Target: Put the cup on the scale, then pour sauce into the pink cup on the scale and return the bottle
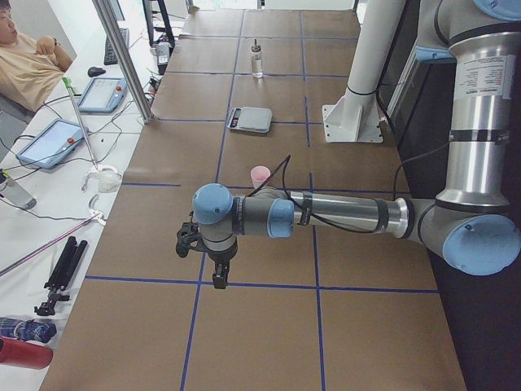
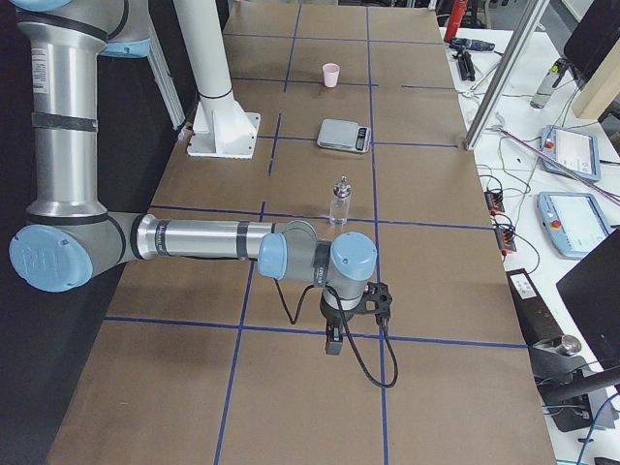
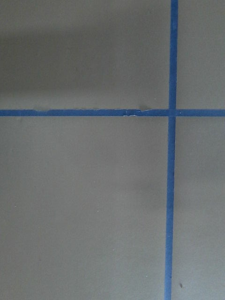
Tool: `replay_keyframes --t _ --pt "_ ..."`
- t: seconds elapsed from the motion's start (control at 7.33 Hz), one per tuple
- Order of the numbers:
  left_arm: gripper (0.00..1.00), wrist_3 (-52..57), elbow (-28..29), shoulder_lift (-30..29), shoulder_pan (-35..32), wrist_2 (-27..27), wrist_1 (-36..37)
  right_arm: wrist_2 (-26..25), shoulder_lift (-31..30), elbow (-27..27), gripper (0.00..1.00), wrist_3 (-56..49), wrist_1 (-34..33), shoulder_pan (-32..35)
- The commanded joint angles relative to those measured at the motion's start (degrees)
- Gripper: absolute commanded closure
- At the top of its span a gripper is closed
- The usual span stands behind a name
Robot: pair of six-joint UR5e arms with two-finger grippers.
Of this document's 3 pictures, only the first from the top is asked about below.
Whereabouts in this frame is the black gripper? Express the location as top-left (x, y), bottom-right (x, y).
top-left (208, 245), bottom-right (235, 288)

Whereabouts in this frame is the pink plastic cup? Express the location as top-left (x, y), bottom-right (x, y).
top-left (250, 165), bottom-right (271, 189)

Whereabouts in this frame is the glass sauce bottle metal spout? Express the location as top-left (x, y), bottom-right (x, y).
top-left (251, 39), bottom-right (264, 78)

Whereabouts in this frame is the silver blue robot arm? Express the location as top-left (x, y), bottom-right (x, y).
top-left (176, 1), bottom-right (520, 289)

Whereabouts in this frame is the silver digital kitchen scale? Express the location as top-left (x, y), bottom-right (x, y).
top-left (226, 107), bottom-right (273, 134)

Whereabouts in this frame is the black folded tripod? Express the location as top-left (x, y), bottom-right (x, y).
top-left (34, 236), bottom-right (88, 316)

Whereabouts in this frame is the far blue teach pendant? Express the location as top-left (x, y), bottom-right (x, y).
top-left (78, 77), bottom-right (127, 114)

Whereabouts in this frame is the blue teach pendant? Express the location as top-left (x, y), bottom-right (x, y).
top-left (78, 77), bottom-right (127, 114)
top-left (16, 119), bottom-right (84, 169)

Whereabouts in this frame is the red water bottle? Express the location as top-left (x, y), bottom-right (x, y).
top-left (1, 337), bottom-right (54, 370)

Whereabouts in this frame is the near blue teach pendant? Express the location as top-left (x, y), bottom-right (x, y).
top-left (16, 119), bottom-right (84, 169)

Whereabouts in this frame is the clear water bottle green lid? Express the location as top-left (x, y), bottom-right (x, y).
top-left (1, 169), bottom-right (37, 210)

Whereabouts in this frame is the black computer mouse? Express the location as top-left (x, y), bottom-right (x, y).
top-left (87, 66), bottom-right (106, 77)

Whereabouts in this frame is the black keyboard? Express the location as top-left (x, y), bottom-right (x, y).
top-left (103, 27), bottom-right (130, 66)

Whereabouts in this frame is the seated person beige shirt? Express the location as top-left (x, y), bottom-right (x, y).
top-left (1, 1), bottom-right (72, 112)

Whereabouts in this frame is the pink handled reacher grabber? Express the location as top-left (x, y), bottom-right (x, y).
top-left (1, 193), bottom-right (106, 276)

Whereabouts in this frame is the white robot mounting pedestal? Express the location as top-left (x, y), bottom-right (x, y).
top-left (322, 0), bottom-right (406, 143)

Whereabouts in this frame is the green handled reacher grabber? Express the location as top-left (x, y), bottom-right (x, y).
top-left (62, 77), bottom-right (121, 182)

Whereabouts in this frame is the aluminium frame post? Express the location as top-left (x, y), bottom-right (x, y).
top-left (92, 0), bottom-right (154, 124)

